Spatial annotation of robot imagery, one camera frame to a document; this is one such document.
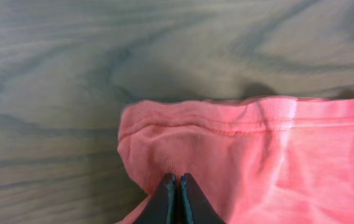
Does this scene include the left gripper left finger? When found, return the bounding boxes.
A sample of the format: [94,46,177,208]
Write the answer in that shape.
[133,173,177,224]

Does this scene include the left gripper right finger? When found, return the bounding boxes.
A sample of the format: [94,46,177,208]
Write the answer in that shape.
[180,173,225,224]

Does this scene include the red t-shirt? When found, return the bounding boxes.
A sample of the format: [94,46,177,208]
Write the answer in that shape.
[118,96,354,223]

